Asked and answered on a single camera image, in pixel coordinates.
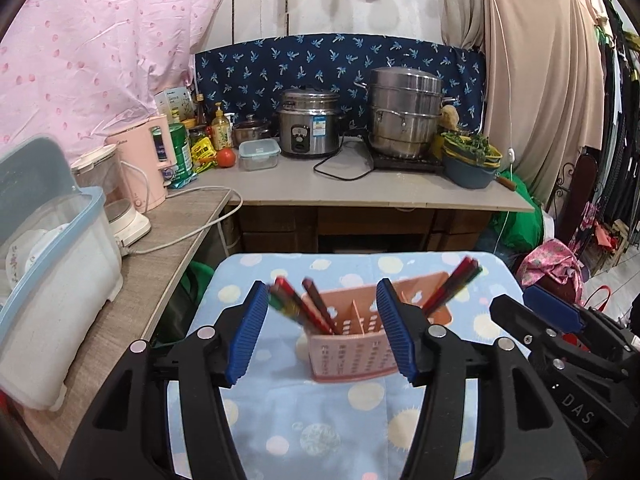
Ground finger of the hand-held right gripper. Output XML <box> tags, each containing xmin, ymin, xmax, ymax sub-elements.
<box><xmin>522</xmin><ymin>283</ymin><xmax>640</xmax><ymax>357</ymax></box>
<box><xmin>488</xmin><ymin>293</ymin><xmax>629</xmax><ymax>382</ymax></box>

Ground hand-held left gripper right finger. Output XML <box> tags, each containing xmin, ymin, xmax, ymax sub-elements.
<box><xmin>375</xmin><ymin>278</ymin><xmax>587</xmax><ymax>480</ymax></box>

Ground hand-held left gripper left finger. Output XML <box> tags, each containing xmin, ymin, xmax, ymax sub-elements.
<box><xmin>59</xmin><ymin>280</ymin><xmax>270</xmax><ymax>480</ymax></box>

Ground green chopstick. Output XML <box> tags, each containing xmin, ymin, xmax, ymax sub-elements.
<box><xmin>267</xmin><ymin>287</ymin><xmax>314</xmax><ymax>334</ymax></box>
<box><xmin>430</xmin><ymin>262</ymin><xmax>485</xmax><ymax>319</ymax></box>

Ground pink plastic utensil basket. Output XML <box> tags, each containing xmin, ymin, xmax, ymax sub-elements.
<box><xmin>306</xmin><ymin>271</ymin><xmax>455</xmax><ymax>386</ymax></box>

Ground red chopstick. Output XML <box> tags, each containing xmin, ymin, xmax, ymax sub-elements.
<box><xmin>272</xmin><ymin>276</ymin><xmax>322</xmax><ymax>334</ymax></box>

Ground pink floral cloth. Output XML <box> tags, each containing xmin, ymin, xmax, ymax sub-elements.
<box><xmin>516</xmin><ymin>238</ymin><xmax>584</xmax><ymax>302</ymax></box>

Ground red shopping bag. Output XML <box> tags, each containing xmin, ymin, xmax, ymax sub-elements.
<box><xmin>582</xmin><ymin>284</ymin><xmax>614</xmax><ymax>312</ymax></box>

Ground green plastic bag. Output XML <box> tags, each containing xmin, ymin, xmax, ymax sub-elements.
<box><xmin>492</xmin><ymin>174</ymin><xmax>547</xmax><ymax>257</ymax></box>
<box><xmin>179</xmin><ymin>259</ymin><xmax>217</xmax><ymax>307</ymax></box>

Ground wooden cabinet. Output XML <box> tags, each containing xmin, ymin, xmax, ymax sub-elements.
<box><xmin>234</xmin><ymin>204</ymin><xmax>502</xmax><ymax>257</ymax></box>

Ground blue planet print tablecloth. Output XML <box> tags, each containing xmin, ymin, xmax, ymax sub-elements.
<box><xmin>165</xmin><ymin>252</ymin><xmax>531</xmax><ymax>480</ymax></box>

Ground dark wooden chair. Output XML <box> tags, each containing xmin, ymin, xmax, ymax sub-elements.
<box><xmin>554</xmin><ymin>154</ymin><xmax>602</xmax><ymax>242</ymax></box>

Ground blue plastic basin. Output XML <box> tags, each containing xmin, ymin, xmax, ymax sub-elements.
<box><xmin>442</xmin><ymin>152</ymin><xmax>499</xmax><ymax>190</ymax></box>

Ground black induction cooker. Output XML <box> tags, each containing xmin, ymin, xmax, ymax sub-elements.
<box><xmin>367</xmin><ymin>135</ymin><xmax>449</xmax><ymax>174</ymax></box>

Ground clear food container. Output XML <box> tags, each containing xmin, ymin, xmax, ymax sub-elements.
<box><xmin>238</xmin><ymin>139</ymin><xmax>281</xmax><ymax>171</ymax></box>

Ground clear jug with white base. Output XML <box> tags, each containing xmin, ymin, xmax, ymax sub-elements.
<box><xmin>71</xmin><ymin>144</ymin><xmax>152</xmax><ymax>249</ymax></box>

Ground yellow snack packet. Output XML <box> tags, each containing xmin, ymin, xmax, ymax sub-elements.
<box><xmin>191</xmin><ymin>137</ymin><xmax>217</xmax><ymax>164</ymax></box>

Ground green leafy vegetables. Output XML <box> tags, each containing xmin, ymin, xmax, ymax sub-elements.
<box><xmin>442</xmin><ymin>130</ymin><xmax>497</xmax><ymax>159</ymax></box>

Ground green tin can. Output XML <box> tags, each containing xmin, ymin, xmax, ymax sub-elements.
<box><xmin>167</xmin><ymin>122</ymin><xmax>199</xmax><ymax>187</ymax></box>

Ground blue lidded dish storage box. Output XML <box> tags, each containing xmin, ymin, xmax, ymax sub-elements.
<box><xmin>0</xmin><ymin>134</ymin><xmax>124</xmax><ymax>412</ymax></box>

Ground pink kitchen appliance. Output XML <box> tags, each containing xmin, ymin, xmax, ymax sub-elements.
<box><xmin>106</xmin><ymin>113</ymin><xmax>174</xmax><ymax>212</ymax></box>

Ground small lidded steel pot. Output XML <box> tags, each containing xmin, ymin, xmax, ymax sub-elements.
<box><xmin>232</xmin><ymin>114</ymin><xmax>274</xmax><ymax>146</ymax></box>

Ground yellow pump bottle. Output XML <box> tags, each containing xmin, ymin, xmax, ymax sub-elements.
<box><xmin>210</xmin><ymin>102</ymin><xmax>234</xmax><ymax>151</ymax></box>

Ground hanging clothes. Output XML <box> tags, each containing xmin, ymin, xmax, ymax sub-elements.
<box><xmin>594</xmin><ymin>0</ymin><xmax>640</xmax><ymax>262</ymax></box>

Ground steel rice cooker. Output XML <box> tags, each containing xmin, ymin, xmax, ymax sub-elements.
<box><xmin>277</xmin><ymin>88</ymin><xmax>347</xmax><ymax>159</ymax></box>

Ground large steel steamer pot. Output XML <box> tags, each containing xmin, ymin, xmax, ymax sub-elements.
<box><xmin>354</xmin><ymin>65</ymin><xmax>458</xmax><ymax>159</ymax></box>

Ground white floral bowl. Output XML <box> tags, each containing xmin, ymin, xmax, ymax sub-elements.
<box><xmin>4</xmin><ymin>227</ymin><xmax>67</xmax><ymax>287</ymax></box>

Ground white printed carton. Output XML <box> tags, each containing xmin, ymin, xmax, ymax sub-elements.
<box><xmin>153</xmin><ymin>88</ymin><xmax>194</xmax><ymax>126</ymax></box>

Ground navy leaf print cloth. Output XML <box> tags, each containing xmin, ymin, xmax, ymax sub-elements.
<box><xmin>193</xmin><ymin>33</ymin><xmax>487</xmax><ymax>137</ymax></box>

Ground pink dotted curtain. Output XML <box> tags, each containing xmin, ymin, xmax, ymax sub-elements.
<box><xmin>0</xmin><ymin>0</ymin><xmax>242</xmax><ymax>157</ymax></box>

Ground white power cable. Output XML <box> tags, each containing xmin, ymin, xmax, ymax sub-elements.
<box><xmin>122</xmin><ymin>185</ymin><xmax>244</xmax><ymax>257</ymax></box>

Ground white cord with inline switch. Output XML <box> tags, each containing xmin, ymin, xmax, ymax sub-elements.
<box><xmin>480</xmin><ymin>0</ymin><xmax>518</xmax><ymax>243</ymax></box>

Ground black power cable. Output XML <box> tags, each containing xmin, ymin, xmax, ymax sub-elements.
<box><xmin>313</xmin><ymin>134</ymin><xmax>374</xmax><ymax>181</ymax></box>

